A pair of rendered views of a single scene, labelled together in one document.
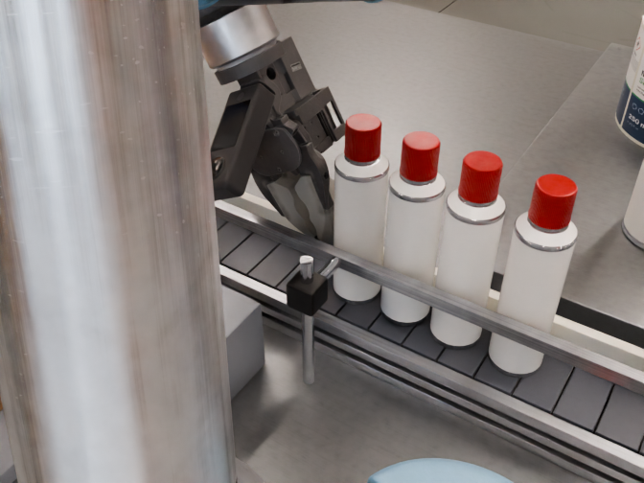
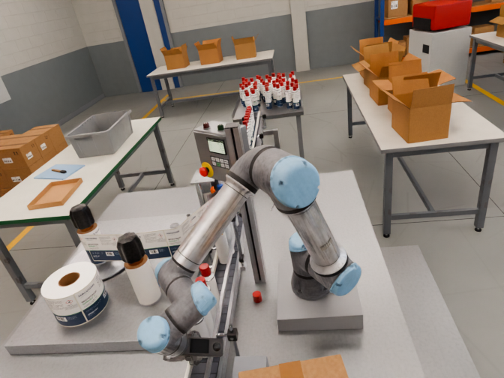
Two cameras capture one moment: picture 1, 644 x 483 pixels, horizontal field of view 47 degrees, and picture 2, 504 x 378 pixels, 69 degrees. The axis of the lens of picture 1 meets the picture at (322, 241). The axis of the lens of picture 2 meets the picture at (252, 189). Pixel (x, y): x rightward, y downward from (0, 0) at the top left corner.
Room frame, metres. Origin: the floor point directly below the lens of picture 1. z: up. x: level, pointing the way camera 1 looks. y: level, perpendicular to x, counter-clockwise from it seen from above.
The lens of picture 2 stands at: (0.69, 0.80, 1.89)
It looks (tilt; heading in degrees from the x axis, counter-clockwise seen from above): 29 degrees down; 247
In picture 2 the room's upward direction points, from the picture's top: 10 degrees counter-clockwise
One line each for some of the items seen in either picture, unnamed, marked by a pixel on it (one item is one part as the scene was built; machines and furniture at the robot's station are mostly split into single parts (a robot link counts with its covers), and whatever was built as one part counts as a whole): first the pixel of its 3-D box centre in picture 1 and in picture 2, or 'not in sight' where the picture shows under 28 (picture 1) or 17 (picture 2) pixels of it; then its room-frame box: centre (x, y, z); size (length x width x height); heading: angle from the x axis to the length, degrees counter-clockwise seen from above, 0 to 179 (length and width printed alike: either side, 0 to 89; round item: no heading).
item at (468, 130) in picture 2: not in sight; (399, 136); (-1.98, -1.60, 0.39); 2.20 x 0.80 x 0.78; 56
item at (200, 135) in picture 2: not in sight; (223, 152); (0.27, -0.36, 1.38); 0.17 x 0.10 x 0.19; 112
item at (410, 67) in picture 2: not in sight; (411, 90); (-1.69, -1.24, 0.96); 0.53 x 0.45 x 0.37; 148
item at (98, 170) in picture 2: not in sight; (102, 196); (0.73, -2.55, 0.40); 1.90 x 0.75 x 0.80; 56
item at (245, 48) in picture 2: not in sight; (246, 46); (-2.32, -5.31, 0.97); 0.48 x 0.47 x 0.37; 59
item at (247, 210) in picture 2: not in sight; (247, 211); (0.25, -0.27, 1.16); 0.04 x 0.04 x 0.67; 57
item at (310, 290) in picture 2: not in sight; (310, 274); (0.15, -0.06, 0.95); 0.15 x 0.15 x 0.10
